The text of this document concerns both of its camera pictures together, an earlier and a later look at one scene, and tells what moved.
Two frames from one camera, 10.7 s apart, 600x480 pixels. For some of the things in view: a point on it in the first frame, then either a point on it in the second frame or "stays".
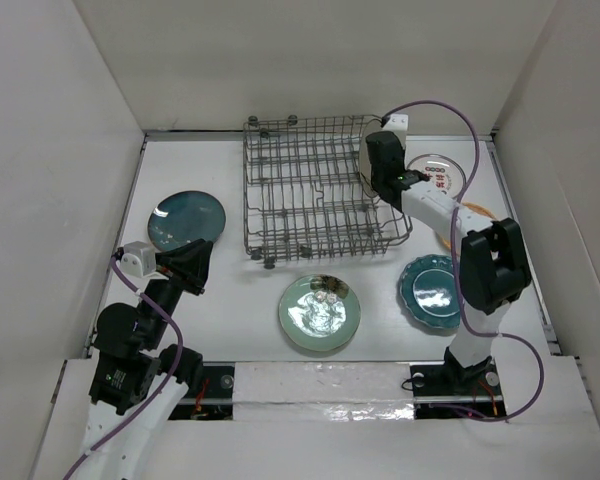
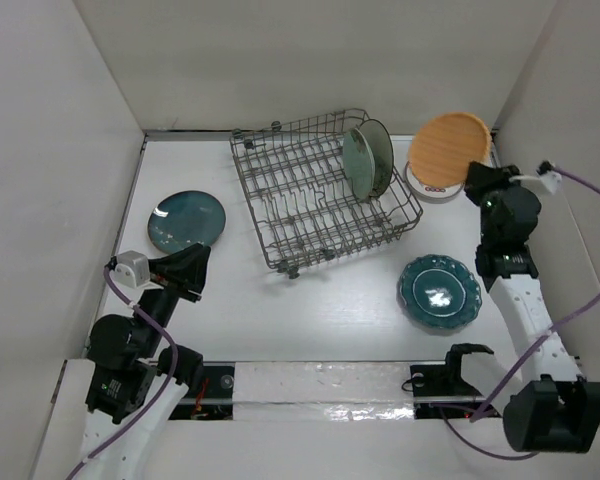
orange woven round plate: (476, 208) → (444, 145)
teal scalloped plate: (429, 291) stays
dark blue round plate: (185, 217) stays
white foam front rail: (322, 391) stays
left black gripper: (186, 264) stays
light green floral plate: (319, 312) → (359, 163)
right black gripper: (401, 149) → (480, 177)
